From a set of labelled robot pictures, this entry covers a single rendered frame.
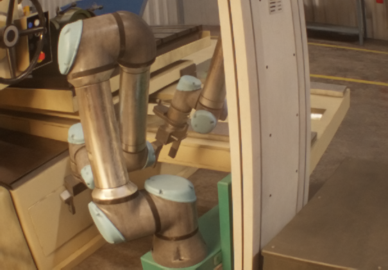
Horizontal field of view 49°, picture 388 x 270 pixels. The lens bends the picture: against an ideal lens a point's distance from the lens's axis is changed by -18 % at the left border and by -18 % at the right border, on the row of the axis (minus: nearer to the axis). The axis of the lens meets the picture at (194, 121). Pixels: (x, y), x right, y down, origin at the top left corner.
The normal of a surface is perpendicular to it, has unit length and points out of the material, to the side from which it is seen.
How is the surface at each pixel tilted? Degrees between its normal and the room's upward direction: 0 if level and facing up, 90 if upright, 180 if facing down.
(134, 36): 94
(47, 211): 90
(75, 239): 90
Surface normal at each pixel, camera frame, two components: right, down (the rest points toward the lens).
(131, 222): 0.47, 0.09
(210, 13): -0.48, 0.33
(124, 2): 0.00, 0.34
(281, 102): 0.79, 0.14
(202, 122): -0.22, 0.35
